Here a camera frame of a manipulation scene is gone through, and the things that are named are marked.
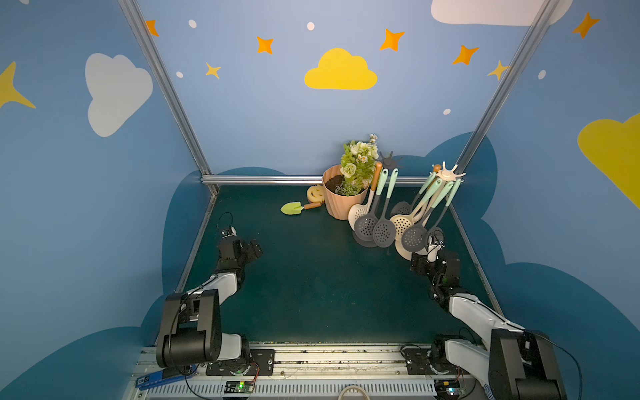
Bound grey skimmer mint handle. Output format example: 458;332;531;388
354;168;388;242
402;181;454;253
425;179;463;252
391;171;437;217

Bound cream skimmer mint handle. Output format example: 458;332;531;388
391;174;443;242

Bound all grey slotted skimmer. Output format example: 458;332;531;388
373;168;398;248

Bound cream skimmer wooden handle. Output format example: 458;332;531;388
348;162;383;230

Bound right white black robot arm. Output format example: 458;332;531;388
411;249;568;399

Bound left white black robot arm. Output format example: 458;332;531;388
156;235;263;373

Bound cream utensil rack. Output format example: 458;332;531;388
395;163;465;260

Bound dark grey utensil rack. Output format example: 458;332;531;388
353;151;401;248

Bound green small spatula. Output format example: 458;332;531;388
280;202;323;216

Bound yellow smiley sponge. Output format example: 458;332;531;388
307;185;325;203

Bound pink ribbed flower pot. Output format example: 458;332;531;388
323;165;369;220

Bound green white artificial flowers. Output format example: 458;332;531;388
337;134;379;197

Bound blue handheld device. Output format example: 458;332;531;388
135;364;198;391

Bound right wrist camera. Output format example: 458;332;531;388
426;237;444;263

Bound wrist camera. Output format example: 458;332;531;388
426;237;444;263
220;226;238;240

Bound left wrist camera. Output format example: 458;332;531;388
220;226;238;240

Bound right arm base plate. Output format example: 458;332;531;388
400;347;451;375

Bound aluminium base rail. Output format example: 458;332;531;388
124;343;483;399

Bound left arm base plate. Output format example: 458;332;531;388
206;348;276;377

